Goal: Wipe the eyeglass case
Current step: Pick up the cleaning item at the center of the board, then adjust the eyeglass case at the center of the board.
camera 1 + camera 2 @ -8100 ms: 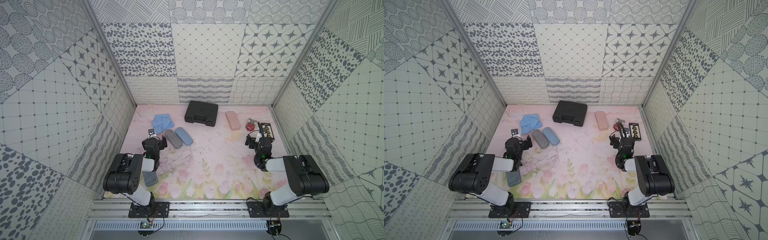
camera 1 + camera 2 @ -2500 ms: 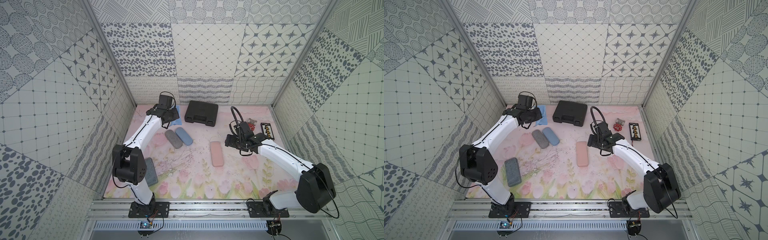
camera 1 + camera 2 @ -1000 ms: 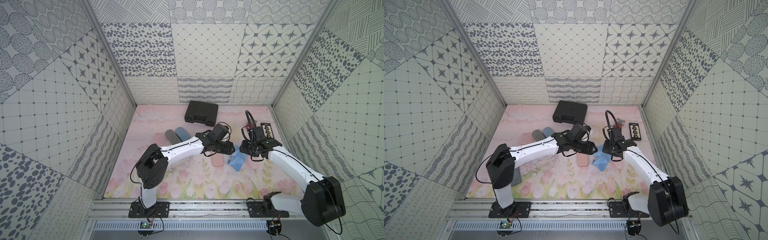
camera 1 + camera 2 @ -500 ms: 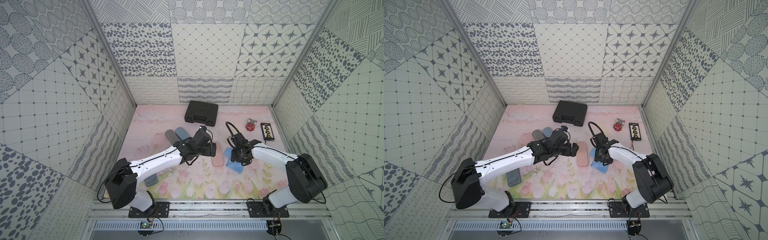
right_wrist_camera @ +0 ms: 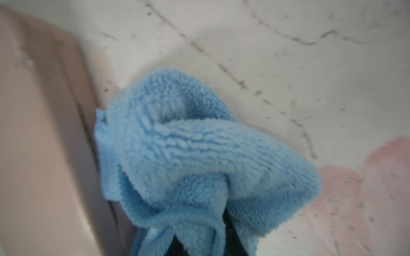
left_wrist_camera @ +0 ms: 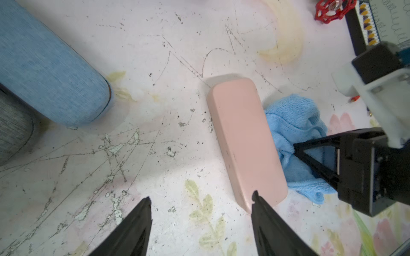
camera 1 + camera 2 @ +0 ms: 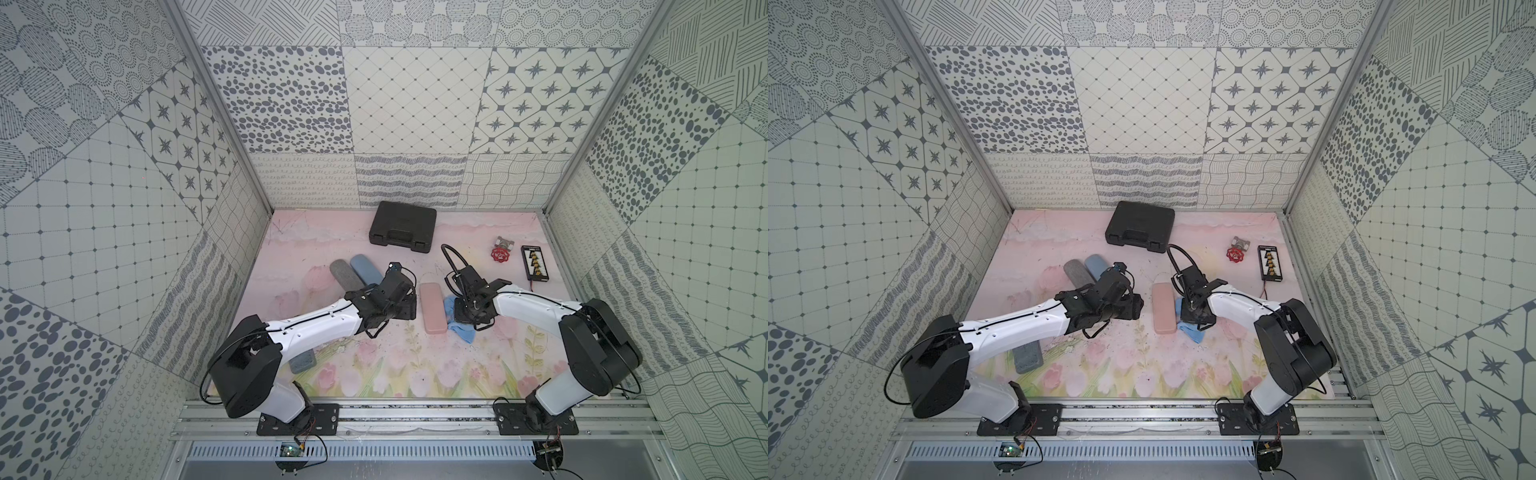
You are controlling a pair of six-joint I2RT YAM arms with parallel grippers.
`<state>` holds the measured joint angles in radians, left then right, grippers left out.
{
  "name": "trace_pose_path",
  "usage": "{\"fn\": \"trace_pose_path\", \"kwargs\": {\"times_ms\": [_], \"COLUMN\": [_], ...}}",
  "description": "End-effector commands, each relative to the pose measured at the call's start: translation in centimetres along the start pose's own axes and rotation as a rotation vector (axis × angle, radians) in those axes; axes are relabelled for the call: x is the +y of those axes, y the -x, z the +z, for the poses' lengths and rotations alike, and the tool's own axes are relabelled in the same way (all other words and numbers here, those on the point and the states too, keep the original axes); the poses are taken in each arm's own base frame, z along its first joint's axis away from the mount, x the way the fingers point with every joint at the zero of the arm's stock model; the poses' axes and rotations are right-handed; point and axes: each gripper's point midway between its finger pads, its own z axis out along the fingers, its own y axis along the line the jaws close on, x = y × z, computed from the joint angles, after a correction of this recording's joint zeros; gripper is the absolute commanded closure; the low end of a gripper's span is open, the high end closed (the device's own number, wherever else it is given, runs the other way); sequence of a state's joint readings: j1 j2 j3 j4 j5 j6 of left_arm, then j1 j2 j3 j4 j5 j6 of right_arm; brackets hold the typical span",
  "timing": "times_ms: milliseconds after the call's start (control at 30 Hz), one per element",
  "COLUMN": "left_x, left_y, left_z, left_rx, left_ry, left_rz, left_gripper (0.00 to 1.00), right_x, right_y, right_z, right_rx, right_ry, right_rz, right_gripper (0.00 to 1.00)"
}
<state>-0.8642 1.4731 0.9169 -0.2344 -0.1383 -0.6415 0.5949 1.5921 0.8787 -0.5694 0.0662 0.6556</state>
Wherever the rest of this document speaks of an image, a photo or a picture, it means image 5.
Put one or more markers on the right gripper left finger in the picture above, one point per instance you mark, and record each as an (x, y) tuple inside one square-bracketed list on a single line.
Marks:
[(176, 248)]

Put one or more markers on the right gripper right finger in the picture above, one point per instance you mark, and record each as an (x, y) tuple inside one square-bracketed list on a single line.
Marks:
[(233, 245)]

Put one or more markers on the blue microfiber cloth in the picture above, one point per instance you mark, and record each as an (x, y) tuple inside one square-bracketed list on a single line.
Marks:
[(173, 155)]

